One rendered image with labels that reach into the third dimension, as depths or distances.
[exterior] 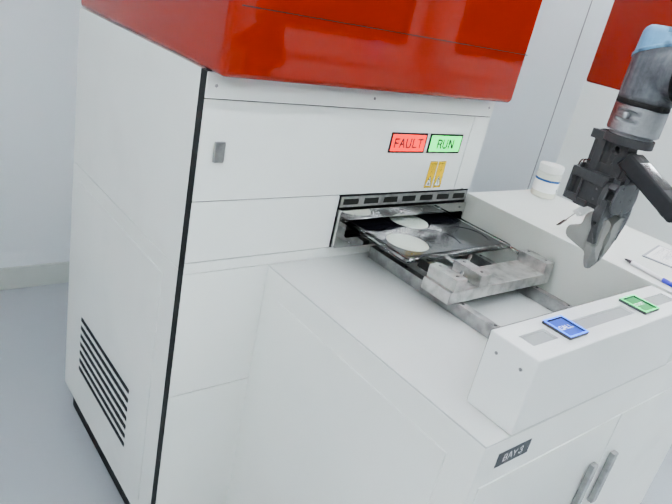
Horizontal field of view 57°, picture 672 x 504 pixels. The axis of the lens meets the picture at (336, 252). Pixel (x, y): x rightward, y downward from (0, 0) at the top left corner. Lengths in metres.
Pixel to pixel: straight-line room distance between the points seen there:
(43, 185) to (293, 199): 1.58
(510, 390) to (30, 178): 2.13
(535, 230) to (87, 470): 1.41
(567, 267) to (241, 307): 0.77
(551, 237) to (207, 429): 0.94
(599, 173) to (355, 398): 0.58
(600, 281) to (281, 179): 0.76
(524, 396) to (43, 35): 2.12
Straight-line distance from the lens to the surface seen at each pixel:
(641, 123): 1.00
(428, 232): 1.54
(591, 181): 1.02
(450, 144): 1.60
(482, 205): 1.70
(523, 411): 1.03
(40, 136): 2.68
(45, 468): 2.04
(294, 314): 1.31
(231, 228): 1.27
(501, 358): 1.02
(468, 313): 1.32
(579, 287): 1.56
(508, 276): 1.47
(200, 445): 1.58
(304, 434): 1.36
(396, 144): 1.46
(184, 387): 1.44
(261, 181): 1.27
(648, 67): 0.99
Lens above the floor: 1.40
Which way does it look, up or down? 23 degrees down
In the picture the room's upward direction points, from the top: 13 degrees clockwise
